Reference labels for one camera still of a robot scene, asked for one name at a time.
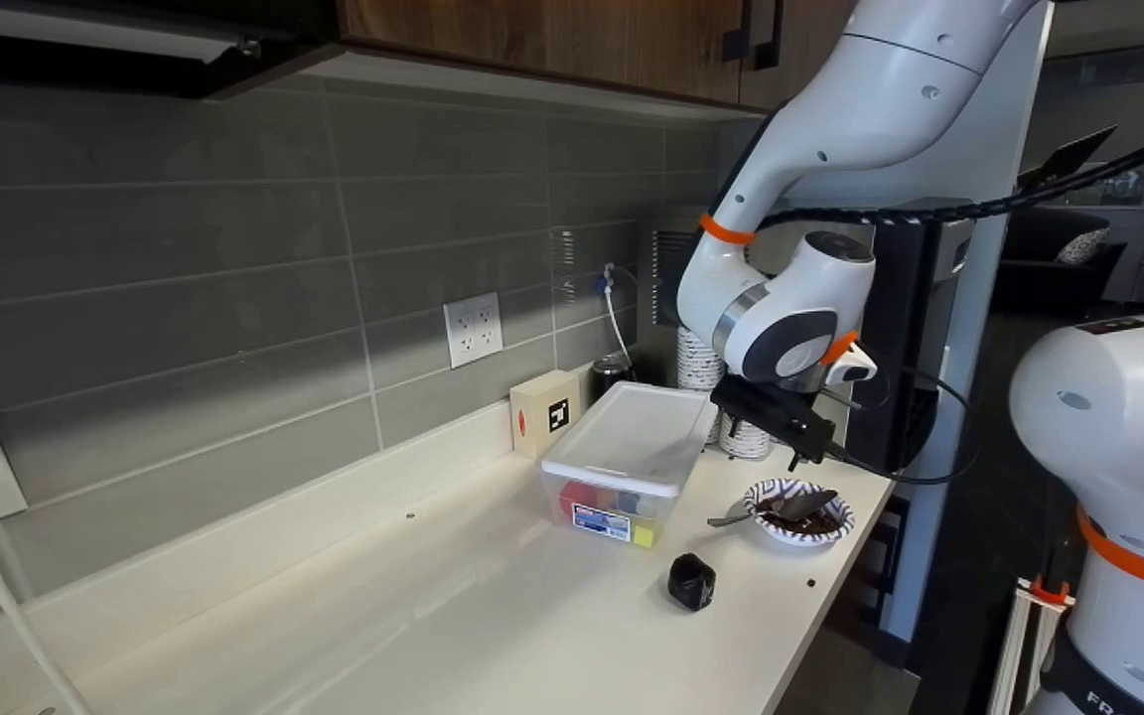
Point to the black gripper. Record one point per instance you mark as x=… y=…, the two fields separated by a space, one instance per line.
x=773 y=408

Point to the clear plastic storage bin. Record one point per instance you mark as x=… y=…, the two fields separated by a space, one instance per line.
x=598 y=511

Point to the small orange tie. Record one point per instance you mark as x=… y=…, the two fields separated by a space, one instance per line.
x=842 y=349

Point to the large yellow block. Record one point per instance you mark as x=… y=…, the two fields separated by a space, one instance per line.
x=643 y=536

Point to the wooden wall cabinet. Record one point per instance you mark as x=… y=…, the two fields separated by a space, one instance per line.
x=534 y=39

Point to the dark background sofa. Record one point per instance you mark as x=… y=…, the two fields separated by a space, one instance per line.
x=1050 y=262

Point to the white tall panel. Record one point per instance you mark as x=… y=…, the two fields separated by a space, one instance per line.
x=997 y=302

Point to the black tall appliance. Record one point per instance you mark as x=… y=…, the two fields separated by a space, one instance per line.
x=923 y=318

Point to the dark under cabinet hood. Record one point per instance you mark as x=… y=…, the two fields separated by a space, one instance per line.
x=98 y=32

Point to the brown coffee beans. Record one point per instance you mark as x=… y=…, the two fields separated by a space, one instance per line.
x=804 y=511

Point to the small black object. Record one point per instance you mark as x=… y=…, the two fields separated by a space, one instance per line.
x=692 y=582

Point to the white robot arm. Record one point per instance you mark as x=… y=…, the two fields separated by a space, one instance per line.
x=904 y=94

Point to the narrow wall plate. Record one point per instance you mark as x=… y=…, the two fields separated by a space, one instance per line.
x=565 y=249

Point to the metal spoon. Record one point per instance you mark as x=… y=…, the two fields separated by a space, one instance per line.
x=734 y=517

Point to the white stand with orange clips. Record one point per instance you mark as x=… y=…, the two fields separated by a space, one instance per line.
x=1030 y=637

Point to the blue white patterned paper bowl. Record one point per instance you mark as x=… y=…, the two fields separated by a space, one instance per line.
x=765 y=520

